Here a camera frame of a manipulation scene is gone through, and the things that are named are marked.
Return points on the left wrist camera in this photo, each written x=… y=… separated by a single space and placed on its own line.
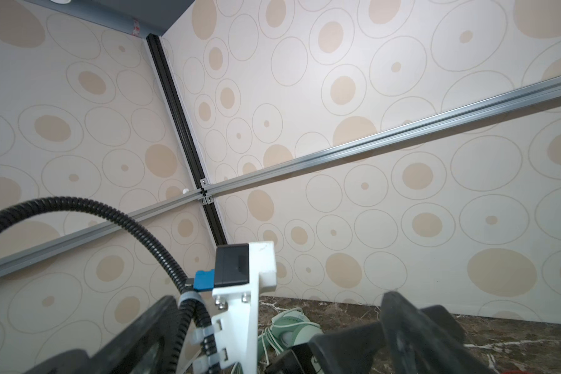
x=241 y=274

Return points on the left diagonal aluminium rail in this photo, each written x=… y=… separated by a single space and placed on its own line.
x=114 y=220

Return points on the mint green headphones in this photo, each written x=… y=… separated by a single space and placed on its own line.
x=288 y=329

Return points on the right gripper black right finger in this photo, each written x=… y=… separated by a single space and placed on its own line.
x=416 y=342

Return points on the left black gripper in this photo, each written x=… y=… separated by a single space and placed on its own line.
x=353 y=350

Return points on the horizontal aluminium rail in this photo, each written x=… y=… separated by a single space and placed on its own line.
x=523 y=97

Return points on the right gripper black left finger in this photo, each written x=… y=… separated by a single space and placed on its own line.
x=147 y=345

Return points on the left black frame post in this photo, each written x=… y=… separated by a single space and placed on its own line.
x=169 y=87

